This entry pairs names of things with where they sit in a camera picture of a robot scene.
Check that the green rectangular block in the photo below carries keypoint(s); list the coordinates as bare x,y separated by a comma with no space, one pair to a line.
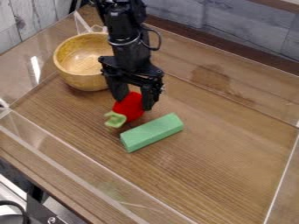
151,132

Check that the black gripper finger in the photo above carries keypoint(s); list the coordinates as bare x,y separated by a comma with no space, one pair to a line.
118,87
150,94

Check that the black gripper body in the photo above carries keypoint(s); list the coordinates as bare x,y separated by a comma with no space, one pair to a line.
130,65

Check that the red toy fruit green stem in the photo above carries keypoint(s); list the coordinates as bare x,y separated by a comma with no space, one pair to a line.
126,111

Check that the black metal table bracket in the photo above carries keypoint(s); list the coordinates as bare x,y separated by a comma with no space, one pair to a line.
38,211

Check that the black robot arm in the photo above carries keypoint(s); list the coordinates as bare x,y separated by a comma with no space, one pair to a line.
123,17

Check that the clear acrylic enclosure walls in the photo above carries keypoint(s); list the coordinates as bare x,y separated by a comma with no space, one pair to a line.
227,171

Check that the wooden bowl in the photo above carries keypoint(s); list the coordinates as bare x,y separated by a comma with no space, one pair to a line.
77,60

